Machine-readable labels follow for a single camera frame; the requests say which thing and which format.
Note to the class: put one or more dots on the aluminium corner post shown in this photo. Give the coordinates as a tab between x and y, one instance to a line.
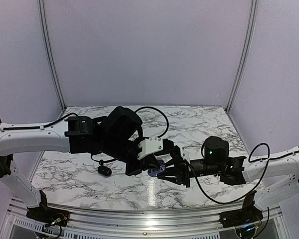
244	55
49	53

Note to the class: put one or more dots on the black earbud charging case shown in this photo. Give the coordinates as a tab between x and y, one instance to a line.
105	171

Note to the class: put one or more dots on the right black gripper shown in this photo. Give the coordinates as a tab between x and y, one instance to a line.
172	172

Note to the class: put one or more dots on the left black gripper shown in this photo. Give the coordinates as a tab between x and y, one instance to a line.
149	161

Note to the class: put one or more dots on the purple earbud charging case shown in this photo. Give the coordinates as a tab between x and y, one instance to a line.
155	171

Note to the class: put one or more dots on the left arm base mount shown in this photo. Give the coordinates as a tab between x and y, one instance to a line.
46	214

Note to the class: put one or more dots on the left aluminium corner post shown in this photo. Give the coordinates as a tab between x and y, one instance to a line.
49	53

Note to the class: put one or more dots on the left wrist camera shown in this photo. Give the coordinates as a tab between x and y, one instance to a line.
149	146

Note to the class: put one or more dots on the right aluminium corner post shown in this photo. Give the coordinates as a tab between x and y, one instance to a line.
244	55

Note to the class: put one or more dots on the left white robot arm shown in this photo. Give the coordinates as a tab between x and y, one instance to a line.
31	138

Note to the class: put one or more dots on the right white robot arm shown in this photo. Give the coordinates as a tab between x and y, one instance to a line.
284	164

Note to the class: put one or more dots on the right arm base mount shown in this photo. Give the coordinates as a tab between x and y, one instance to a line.
247	214

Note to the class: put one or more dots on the aluminium front rail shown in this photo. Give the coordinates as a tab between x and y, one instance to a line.
188	223

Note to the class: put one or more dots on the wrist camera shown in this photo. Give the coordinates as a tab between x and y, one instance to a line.
149	146
184	154

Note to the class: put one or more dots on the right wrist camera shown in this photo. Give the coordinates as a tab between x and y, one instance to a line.
184	154

